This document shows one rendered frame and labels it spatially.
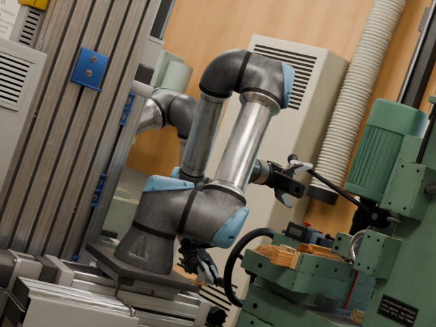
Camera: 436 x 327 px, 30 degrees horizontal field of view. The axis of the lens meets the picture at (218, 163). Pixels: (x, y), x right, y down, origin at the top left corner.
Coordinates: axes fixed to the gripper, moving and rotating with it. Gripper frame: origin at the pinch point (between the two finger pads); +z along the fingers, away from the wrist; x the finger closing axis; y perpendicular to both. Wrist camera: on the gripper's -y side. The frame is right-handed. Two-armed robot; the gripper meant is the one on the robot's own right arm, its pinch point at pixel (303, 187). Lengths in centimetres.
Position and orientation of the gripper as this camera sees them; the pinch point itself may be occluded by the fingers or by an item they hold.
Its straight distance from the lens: 259.6
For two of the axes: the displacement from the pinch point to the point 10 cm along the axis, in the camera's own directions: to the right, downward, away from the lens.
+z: 6.6, 2.0, 7.3
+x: -4.3, 8.9, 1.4
